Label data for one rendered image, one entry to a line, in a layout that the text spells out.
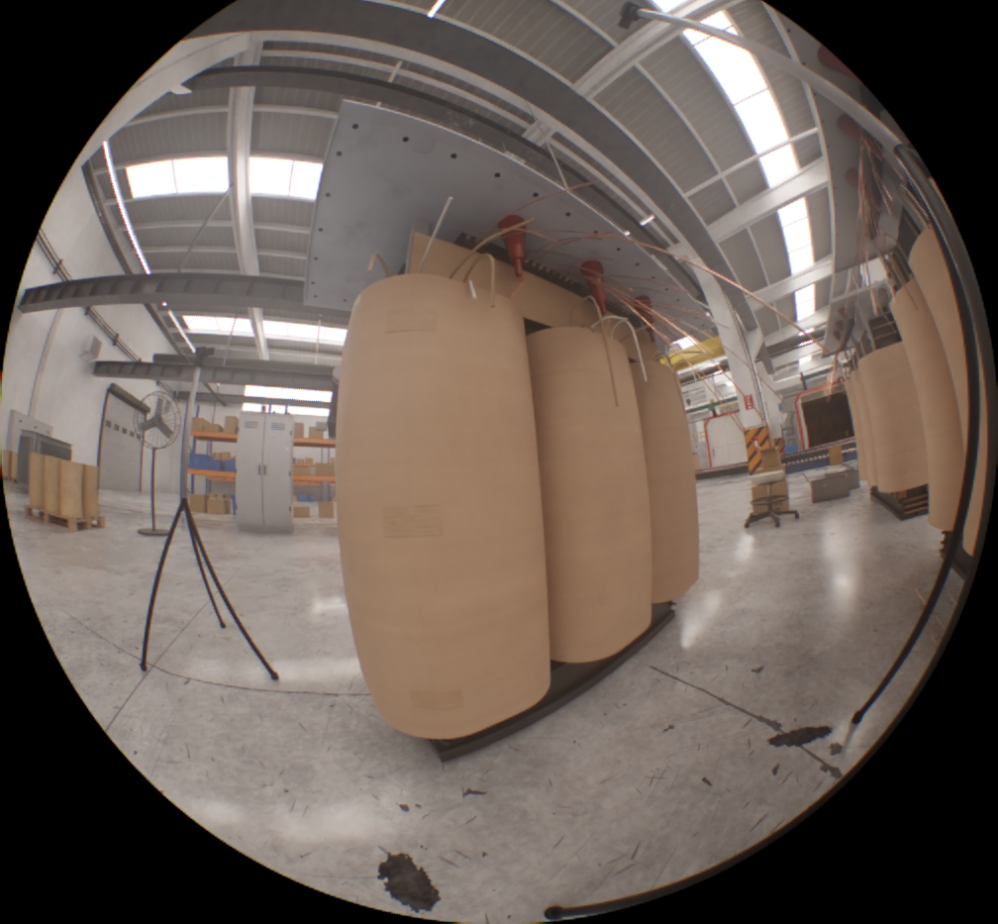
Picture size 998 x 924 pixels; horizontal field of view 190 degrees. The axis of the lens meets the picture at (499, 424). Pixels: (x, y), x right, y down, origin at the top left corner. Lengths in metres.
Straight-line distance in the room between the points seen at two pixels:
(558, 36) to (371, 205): 9.05
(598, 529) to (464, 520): 0.35
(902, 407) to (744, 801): 2.34
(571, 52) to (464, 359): 9.52
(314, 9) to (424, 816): 5.00
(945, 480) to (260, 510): 6.54
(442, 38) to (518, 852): 4.76
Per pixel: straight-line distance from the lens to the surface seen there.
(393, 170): 0.78
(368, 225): 0.89
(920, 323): 1.63
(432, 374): 0.49
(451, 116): 6.48
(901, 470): 2.65
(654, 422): 1.09
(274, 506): 5.36
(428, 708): 0.60
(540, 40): 9.54
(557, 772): 0.84
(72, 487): 4.77
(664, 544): 1.11
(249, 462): 5.46
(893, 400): 2.63
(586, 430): 0.72
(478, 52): 4.10
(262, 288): 8.01
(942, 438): 1.62
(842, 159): 1.50
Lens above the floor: 0.68
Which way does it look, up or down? 12 degrees up
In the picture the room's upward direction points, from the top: 4 degrees counter-clockwise
